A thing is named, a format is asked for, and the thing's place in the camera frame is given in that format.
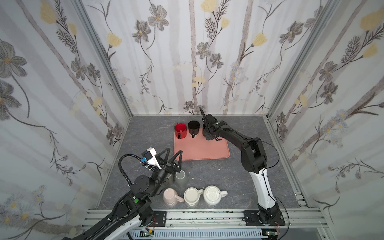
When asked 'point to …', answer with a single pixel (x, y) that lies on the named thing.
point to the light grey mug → (181, 180)
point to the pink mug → (169, 197)
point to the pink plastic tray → (199, 148)
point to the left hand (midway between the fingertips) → (173, 148)
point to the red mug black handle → (180, 130)
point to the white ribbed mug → (212, 195)
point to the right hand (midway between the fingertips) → (208, 129)
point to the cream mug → (191, 196)
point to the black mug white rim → (209, 133)
